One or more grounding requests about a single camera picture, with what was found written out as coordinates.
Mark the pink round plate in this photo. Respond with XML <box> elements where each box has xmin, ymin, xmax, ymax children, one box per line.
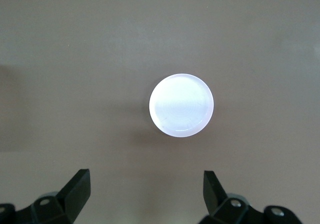
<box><xmin>149</xmin><ymin>73</ymin><xmax>215</xmax><ymax>138</ymax></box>

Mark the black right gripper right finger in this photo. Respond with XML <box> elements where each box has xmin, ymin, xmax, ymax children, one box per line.
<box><xmin>203</xmin><ymin>170</ymin><xmax>302</xmax><ymax>224</ymax></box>

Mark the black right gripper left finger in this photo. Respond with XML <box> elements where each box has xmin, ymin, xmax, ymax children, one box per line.
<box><xmin>0</xmin><ymin>168</ymin><xmax>91</xmax><ymax>224</ymax></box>

